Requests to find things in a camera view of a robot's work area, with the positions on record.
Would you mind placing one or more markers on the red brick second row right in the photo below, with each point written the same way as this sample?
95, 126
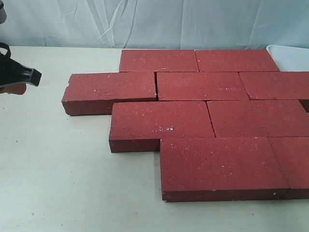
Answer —
277, 86

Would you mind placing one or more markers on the red brick back row left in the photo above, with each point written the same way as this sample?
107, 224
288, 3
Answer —
164, 60

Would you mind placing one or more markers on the pale blue backdrop cloth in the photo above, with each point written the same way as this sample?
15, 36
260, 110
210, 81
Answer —
157, 24

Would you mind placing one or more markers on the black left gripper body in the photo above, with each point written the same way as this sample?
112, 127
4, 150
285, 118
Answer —
12, 72

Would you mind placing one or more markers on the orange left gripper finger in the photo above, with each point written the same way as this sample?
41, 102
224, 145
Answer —
17, 89

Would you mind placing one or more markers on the white plastic tray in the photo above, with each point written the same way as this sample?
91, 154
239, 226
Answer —
290, 59

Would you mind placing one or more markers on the large red brick front left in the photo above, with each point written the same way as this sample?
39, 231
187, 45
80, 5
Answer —
220, 169

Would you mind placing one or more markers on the red brick third row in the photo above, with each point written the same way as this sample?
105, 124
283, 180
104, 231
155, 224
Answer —
259, 118

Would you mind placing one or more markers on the red brick back row right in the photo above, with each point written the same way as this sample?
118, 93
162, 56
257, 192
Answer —
235, 61

